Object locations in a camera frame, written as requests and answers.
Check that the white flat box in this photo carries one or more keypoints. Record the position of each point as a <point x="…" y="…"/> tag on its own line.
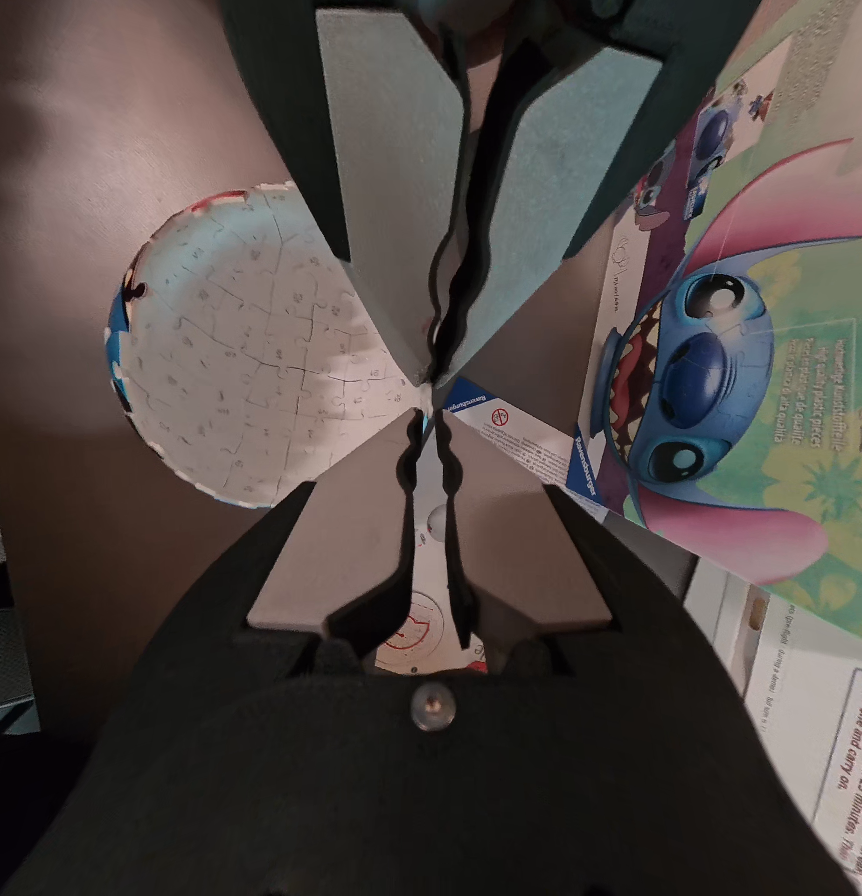
<point x="718" y="595"/>

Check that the cartoon character puzzle box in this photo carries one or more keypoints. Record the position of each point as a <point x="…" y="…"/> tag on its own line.
<point x="788" y="490"/>

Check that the dark grey fabric chair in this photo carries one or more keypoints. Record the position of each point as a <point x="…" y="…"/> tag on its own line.
<point x="4" y="644"/>

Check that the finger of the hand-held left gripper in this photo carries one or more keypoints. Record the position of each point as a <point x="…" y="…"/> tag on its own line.
<point x="543" y="196"/>
<point x="396" y="175"/>

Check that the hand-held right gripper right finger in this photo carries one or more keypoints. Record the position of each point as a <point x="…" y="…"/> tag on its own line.
<point x="529" y="560"/>

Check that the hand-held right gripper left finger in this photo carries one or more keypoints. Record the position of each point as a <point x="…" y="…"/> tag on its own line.
<point x="333" y="560"/>

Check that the blue puzzle ball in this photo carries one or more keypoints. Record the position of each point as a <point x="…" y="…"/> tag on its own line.
<point x="228" y="350"/>

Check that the folded instruction leaflet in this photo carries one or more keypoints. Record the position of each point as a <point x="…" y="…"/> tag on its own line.
<point x="515" y="427"/>

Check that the printed paper sheet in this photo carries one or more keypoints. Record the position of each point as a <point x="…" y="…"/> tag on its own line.
<point x="823" y="756"/>

